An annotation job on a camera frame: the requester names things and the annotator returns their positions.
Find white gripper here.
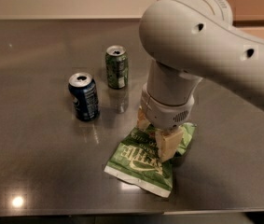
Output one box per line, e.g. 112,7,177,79
136,84,194,162

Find green jalapeno chip bag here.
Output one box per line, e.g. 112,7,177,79
104,122,196,198

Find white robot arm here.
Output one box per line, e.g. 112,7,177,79
137,0,264,161

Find green soda can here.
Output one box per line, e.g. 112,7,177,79
105,45,129,89

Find blue soda can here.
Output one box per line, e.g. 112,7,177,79
68,72,100,121

